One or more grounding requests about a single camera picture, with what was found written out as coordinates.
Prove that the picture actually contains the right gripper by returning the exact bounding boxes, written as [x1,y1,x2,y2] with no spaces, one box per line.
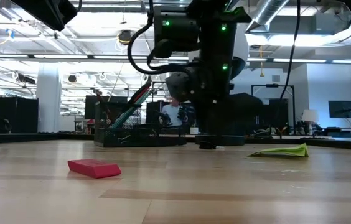
[166,67,237,143]

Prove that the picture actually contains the black mesh desk organizer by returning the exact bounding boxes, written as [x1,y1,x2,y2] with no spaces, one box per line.
[93,101,189,148]

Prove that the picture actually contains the teal pencil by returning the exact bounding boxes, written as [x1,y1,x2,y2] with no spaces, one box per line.
[109,89,151,129]
[113,93,150,129]

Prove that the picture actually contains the green sticky note pad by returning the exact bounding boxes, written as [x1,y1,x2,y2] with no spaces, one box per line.
[247,142,309,158]

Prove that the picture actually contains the brown pencil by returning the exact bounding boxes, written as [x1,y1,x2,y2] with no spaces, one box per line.
[95,90,114,125]

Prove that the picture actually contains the dark office desk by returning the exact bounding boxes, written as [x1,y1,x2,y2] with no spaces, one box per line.
[299,126,351,141]

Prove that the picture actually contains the person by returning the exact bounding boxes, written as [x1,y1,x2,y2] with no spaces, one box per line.
[159,98,195,128]

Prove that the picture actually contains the black partition panels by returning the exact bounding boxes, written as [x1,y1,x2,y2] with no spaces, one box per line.
[0,96,39,134]
[146,92,290,135]

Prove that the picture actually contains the white globe table lamp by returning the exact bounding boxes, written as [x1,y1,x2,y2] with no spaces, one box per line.
[187,23,250,146]

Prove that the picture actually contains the white shade desk lamp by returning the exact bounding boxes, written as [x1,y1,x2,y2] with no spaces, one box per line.
[301,109,319,125]

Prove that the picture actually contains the ceiling light strip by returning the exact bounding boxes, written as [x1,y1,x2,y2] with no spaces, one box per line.
[271,58,327,63]

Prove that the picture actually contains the black display panel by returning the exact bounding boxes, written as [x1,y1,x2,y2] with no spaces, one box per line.
[84,95,128,121]

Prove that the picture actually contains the red eraser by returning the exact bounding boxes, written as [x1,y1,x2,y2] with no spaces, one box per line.
[67,159,123,179]

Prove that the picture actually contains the yellow hanging cord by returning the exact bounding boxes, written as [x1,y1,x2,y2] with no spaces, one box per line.
[258,45,265,78]

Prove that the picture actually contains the black overhead camera rig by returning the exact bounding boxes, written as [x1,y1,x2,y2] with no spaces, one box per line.
[251,83,295,131]

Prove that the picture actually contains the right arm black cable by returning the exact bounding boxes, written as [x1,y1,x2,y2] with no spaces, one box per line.
[278,0,301,100]

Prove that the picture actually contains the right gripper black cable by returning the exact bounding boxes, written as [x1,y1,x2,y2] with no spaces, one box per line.
[128,14,201,76]

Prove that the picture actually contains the black ceiling cord reel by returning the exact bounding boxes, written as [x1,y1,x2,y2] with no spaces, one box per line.
[118,29,133,46]

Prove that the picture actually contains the silver ventilation duct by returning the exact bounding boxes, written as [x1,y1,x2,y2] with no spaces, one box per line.
[245,0,291,32]

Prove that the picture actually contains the black wall monitor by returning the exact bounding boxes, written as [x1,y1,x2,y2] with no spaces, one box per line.
[328,100,351,119]

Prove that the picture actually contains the black aluminium table frame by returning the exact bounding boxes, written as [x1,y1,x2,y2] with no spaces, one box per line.
[0,132,351,152]

